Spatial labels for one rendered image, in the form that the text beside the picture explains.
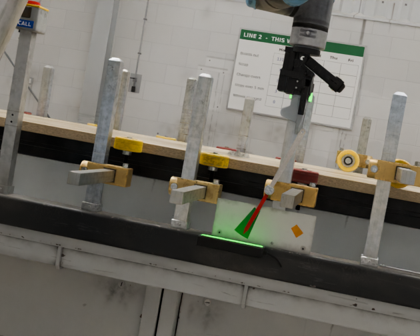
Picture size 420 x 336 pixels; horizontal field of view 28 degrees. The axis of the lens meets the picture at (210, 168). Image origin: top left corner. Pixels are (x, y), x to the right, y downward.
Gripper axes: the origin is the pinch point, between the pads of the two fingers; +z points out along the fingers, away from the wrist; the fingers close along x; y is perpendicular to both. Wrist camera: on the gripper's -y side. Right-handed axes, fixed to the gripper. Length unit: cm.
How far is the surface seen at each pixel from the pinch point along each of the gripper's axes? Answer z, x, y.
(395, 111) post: -8.9, -5.9, -22.1
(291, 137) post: 2.1, -6.0, 2.2
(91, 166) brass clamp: 20, -5, 53
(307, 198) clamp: 16.8, -5.3, -4.6
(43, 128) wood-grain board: 13, -23, 75
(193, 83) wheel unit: -12, -115, 53
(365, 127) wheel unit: -7, -115, -16
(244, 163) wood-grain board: 11.8, -23.0, 15.2
